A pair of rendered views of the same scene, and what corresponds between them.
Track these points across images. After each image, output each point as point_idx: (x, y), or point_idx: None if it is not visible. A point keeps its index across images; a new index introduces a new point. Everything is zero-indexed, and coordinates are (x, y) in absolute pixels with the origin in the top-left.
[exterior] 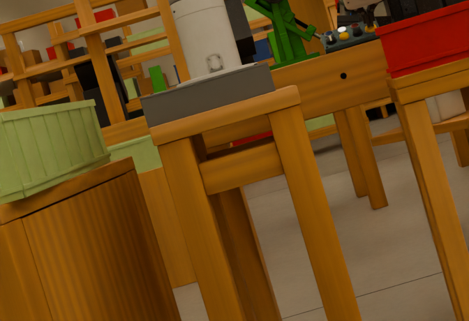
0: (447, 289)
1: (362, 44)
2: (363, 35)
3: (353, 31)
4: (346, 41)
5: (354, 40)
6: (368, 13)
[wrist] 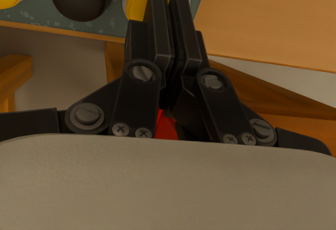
0: (106, 54)
1: (86, 36)
2: (107, 19)
3: None
4: (6, 11)
5: (53, 25)
6: (163, 104)
